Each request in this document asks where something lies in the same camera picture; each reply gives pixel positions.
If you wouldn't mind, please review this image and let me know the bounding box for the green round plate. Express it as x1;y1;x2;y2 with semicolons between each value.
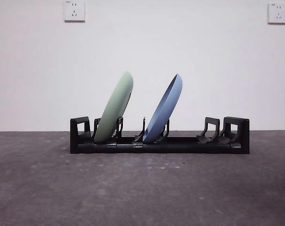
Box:
94;71;134;144

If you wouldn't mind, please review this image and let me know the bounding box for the blue round plate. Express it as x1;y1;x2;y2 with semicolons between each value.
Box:
142;73;183;143

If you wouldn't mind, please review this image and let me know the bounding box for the black plastic plate rack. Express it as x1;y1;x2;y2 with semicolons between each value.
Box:
69;116;250;155

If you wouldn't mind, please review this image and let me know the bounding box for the white wall socket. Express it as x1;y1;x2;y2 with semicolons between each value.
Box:
64;0;86;23
268;2;285;24

